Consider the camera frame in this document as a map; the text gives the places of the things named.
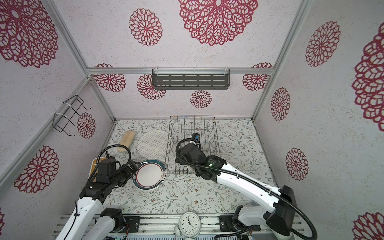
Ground black wire wall holder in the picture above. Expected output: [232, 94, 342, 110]
[52, 95, 91, 137]

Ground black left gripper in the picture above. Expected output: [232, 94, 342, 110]
[110, 159, 141, 188]

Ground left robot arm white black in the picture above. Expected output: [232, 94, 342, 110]
[57, 144, 139, 240]

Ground white analog clock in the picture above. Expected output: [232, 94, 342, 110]
[174, 212, 202, 240]

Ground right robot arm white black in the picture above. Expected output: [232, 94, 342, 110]
[175, 134, 318, 240]

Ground cream plate blue grid lines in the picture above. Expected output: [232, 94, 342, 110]
[137, 130, 169, 161]

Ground dark grey wall shelf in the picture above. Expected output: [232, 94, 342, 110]
[152, 69, 231, 90]

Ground silver wire dish rack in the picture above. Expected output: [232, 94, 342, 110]
[164, 115, 222, 174]

